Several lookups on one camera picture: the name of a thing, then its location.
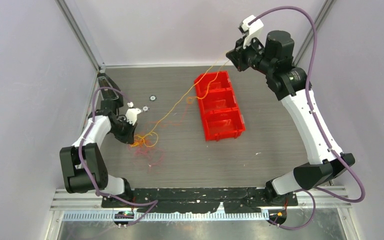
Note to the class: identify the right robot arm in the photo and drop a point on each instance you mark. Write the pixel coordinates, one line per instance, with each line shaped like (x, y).
(274, 59)

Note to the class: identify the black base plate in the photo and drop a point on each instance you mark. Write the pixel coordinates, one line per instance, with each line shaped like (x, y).
(199, 200)

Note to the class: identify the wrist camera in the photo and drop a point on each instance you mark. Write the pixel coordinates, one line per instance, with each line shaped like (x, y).
(132, 113)
(250, 28)

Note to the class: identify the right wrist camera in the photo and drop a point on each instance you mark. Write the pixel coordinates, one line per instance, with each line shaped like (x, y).
(250, 28)

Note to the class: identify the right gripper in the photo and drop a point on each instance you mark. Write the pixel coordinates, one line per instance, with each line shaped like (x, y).
(237, 55)

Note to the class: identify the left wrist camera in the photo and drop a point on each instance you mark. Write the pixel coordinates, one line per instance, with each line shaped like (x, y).
(132, 113)

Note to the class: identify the red compartment bin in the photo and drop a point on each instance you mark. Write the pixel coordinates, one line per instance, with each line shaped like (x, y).
(220, 113)

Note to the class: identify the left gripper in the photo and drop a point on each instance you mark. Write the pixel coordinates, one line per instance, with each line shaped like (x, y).
(128, 138)

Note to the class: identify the green poker chip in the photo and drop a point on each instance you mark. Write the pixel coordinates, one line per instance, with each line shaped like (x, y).
(152, 98)

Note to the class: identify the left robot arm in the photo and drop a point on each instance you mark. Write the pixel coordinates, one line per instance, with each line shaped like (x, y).
(82, 163)

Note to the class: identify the black metronome box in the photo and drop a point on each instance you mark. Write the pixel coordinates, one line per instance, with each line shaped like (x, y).
(111, 99)

